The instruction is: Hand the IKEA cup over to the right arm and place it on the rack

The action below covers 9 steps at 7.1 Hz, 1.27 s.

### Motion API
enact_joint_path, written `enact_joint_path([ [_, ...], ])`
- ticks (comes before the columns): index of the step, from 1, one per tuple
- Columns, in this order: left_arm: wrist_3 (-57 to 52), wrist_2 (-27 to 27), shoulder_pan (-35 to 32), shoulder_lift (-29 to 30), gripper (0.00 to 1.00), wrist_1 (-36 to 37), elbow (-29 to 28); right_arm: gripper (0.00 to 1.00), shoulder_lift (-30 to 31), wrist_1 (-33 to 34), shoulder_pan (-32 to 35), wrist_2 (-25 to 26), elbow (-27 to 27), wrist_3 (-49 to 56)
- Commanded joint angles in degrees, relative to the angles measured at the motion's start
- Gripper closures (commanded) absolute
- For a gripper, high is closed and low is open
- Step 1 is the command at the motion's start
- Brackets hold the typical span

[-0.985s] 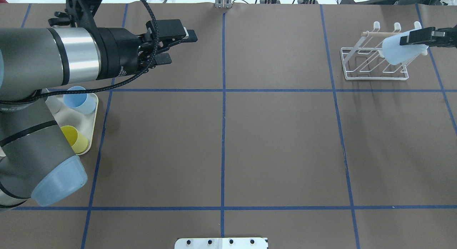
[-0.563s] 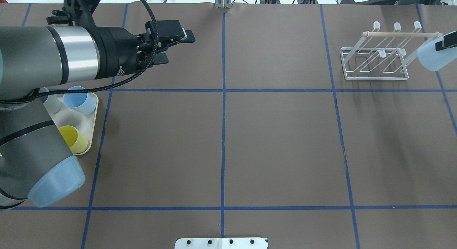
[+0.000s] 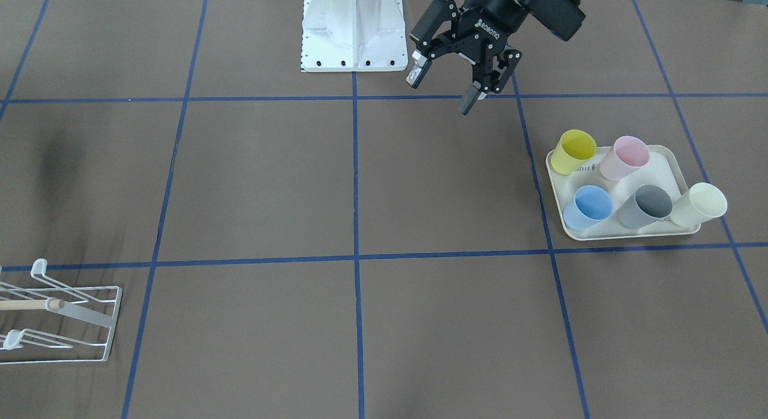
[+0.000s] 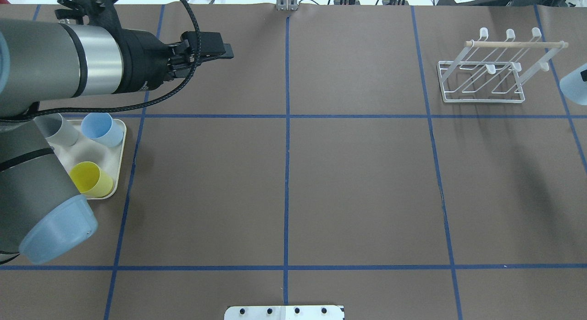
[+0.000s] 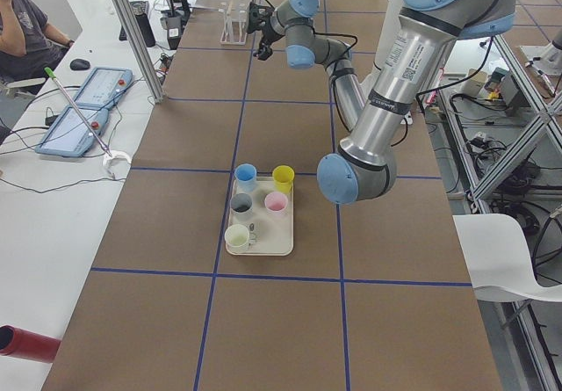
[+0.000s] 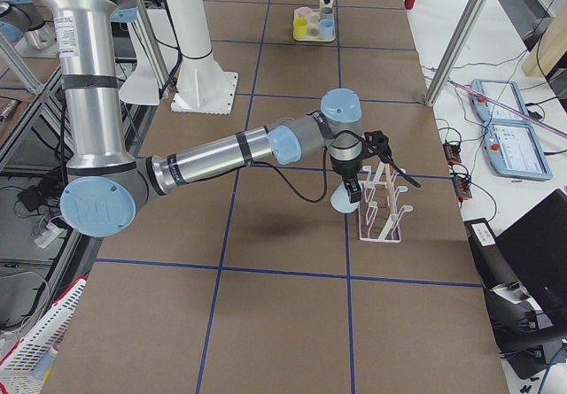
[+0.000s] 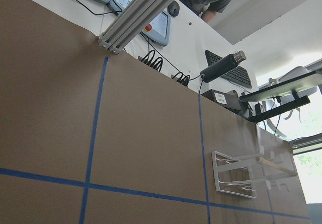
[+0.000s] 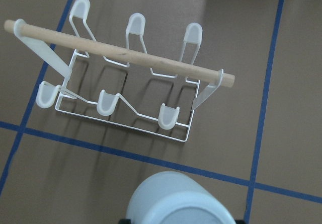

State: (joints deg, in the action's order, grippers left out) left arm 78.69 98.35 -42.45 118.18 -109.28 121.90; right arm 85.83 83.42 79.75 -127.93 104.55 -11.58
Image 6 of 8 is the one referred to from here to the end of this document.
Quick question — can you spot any yellow plastic cup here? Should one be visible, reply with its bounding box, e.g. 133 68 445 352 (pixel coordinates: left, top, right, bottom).
292 18 309 41

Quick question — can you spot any white plastic basket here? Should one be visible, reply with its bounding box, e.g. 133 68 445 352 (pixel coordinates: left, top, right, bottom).
1 276 87 393

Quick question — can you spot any grey plastic cup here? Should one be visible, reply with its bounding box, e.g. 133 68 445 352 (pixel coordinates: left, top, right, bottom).
319 6 334 20

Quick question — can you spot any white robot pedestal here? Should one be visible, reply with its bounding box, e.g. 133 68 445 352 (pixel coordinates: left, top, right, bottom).
167 0 238 114

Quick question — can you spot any long metal grabber stick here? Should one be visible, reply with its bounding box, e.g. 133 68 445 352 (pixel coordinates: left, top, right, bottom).
446 80 567 139

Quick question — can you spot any pink plastic cup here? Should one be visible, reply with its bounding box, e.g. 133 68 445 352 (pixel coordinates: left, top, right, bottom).
294 6 313 20

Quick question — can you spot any cream plastic tray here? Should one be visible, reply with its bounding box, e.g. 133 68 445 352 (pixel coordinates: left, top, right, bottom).
299 8 336 42

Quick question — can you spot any blue teach pendant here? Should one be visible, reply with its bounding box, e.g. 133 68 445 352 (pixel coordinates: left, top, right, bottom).
470 79 528 122
484 120 553 182

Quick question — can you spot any light blue plastic cup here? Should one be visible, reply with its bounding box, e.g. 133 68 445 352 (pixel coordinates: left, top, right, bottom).
330 182 359 214

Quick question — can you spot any white power strip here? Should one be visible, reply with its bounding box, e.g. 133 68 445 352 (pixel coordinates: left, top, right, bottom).
34 221 64 249

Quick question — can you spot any black camera cable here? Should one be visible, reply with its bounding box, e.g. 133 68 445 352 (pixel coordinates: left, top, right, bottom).
247 130 391 204

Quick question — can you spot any near blue teach pendant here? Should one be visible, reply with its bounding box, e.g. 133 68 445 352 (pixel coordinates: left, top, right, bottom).
484 120 553 182

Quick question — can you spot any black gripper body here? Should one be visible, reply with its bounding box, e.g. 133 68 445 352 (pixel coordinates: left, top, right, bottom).
330 145 362 189

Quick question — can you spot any white wire cup rack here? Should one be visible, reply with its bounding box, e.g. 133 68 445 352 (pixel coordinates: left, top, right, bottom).
358 163 413 243

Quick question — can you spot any black laptop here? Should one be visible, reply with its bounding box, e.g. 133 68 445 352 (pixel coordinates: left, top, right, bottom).
493 189 566 323

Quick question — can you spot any far blue teach pendant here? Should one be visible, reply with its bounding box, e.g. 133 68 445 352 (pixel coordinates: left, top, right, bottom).
470 79 528 122

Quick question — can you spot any aluminium frame post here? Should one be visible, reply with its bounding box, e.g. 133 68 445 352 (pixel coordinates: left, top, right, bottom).
424 0 487 107

